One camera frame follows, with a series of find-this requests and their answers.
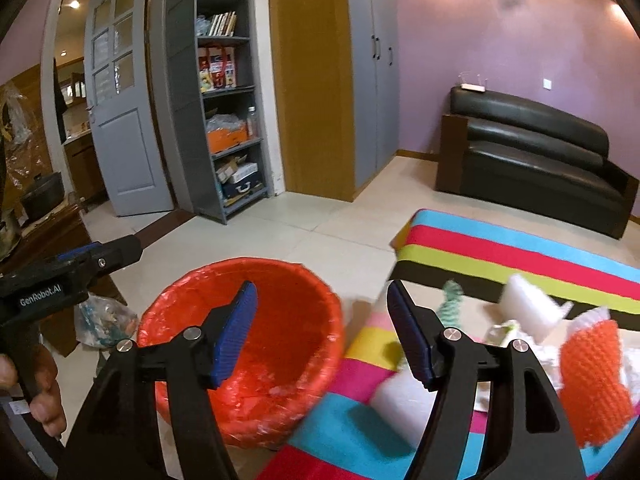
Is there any white foam packing block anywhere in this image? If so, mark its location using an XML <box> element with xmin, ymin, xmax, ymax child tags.
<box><xmin>498</xmin><ymin>274</ymin><xmax>574</xmax><ymax>344</ymax></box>

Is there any colourful striped rug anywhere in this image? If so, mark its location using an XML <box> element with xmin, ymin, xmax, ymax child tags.
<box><xmin>262</xmin><ymin>209</ymin><xmax>639</xmax><ymax>479</ymax></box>

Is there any orange foam net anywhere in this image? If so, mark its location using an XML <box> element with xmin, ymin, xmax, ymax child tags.
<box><xmin>559</xmin><ymin>318</ymin><xmax>634</xmax><ymax>448</ymax></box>

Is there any grey wardrobe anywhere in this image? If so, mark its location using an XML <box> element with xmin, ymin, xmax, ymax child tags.
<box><xmin>348</xmin><ymin>0</ymin><xmax>399</xmax><ymax>190</ymax></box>

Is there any person's left hand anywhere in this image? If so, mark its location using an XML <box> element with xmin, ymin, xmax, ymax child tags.
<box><xmin>0</xmin><ymin>344</ymin><xmax>66</xmax><ymax>438</ymax></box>

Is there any dark wooden side table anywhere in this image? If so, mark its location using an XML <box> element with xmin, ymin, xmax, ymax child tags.
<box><xmin>0</xmin><ymin>199</ymin><xmax>126</xmax><ymax>356</ymax></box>

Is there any green patterned cloth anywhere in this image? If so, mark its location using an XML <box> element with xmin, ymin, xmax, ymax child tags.
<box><xmin>436</xmin><ymin>280</ymin><xmax>463</xmax><ymax>328</ymax></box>

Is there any red snack bag on shelf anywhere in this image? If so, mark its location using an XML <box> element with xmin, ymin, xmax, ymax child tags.
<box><xmin>198</xmin><ymin>46</ymin><xmax>236</xmax><ymax>93</ymax></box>

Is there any white router on sofa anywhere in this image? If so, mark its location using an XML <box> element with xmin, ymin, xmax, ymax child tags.
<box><xmin>458</xmin><ymin>70</ymin><xmax>487</xmax><ymax>93</ymax></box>

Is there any black leather sofa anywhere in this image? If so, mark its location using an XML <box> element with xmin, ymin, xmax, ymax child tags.
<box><xmin>435</xmin><ymin>87</ymin><xmax>639</xmax><ymax>240</ymax></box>

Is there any orange box on shelf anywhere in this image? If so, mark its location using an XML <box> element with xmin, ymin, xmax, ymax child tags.
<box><xmin>206</xmin><ymin>122</ymin><xmax>248</xmax><ymax>155</ymax></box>

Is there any grey panel door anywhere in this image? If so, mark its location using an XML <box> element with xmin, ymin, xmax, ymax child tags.
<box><xmin>84</xmin><ymin>0</ymin><xmax>174</xmax><ymax>217</ymax></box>

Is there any clear plastic bag on floor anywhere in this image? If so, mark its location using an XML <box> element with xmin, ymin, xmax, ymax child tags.
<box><xmin>74</xmin><ymin>294</ymin><xmax>139</xmax><ymax>350</ymax></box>

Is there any grey bookshelf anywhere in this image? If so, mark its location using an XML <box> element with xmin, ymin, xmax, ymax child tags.
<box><xmin>165</xmin><ymin>0</ymin><xmax>271</xmax><ymax>223</ymax></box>

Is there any orange-lined trash bin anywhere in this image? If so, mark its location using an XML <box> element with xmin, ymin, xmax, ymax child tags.
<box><xmin>137</xmin><ymin>257</ymin><xmax>345</xmax><ymax>448</ymax></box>

